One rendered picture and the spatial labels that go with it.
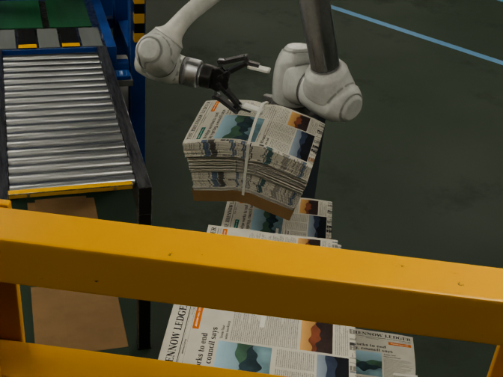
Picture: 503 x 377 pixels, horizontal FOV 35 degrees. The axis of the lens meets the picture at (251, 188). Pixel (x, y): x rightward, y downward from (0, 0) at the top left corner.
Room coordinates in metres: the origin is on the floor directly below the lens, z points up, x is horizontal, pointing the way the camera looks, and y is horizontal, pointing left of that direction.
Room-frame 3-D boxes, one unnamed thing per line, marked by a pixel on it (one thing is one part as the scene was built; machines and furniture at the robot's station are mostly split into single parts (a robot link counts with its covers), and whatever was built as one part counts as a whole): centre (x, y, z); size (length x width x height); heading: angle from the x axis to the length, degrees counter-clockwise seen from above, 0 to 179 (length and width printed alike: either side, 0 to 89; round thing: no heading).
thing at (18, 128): (2.86, 0.79, 0.77); 0.47 x 0.05 x 0.05; 109
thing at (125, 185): (2.35, 0.64, 0.81); 0.43 x 0.03 x 0.02; 109
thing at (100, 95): (3.11, 0.88, 0.77); 0.47 x 0.05 x 0.05; 109
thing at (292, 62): (2.72, -0.13, 1.17); 0.18 x 0.16 x 0.22; 40
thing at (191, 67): (2.31, 0.22, 1.32); 0.09 x 0.06 x 0.09; 170
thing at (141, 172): (3.06, 0.60, 0.74); 1.34 x 0.05 x 0.12; 19
